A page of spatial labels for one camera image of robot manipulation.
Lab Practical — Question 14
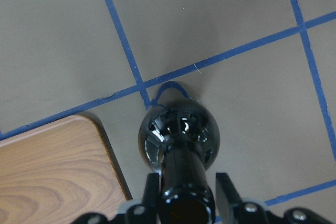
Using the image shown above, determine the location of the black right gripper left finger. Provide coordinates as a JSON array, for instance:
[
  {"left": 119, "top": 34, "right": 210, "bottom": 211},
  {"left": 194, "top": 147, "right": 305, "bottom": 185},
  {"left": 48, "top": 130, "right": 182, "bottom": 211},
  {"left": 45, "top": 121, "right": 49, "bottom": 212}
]
[{"left": 125, "top": 173, "right": 160, "bottom": 224}]

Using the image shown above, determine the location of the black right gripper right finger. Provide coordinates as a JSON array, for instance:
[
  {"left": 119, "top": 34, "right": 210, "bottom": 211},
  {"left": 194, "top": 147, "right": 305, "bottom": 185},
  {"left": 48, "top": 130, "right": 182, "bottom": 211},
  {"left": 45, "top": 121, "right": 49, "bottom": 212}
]
[{"left": 215, "top": 173, "right": 268, "bottom": 224}]

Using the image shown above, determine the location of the dark wine bottle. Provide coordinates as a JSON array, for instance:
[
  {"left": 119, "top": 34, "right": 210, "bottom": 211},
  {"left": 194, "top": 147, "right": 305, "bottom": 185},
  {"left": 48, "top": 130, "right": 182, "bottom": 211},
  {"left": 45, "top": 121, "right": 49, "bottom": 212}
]
[{"left": 138, "top": 99, "right": 220, "bottom": 223}]

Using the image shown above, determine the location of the wooden tray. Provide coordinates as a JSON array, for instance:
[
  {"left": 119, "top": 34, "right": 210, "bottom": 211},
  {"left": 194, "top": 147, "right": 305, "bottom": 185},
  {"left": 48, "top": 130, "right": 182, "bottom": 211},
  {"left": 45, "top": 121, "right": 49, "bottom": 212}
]
[{"left": 1, "top": 115, "right": 131, "bottom": 223}]

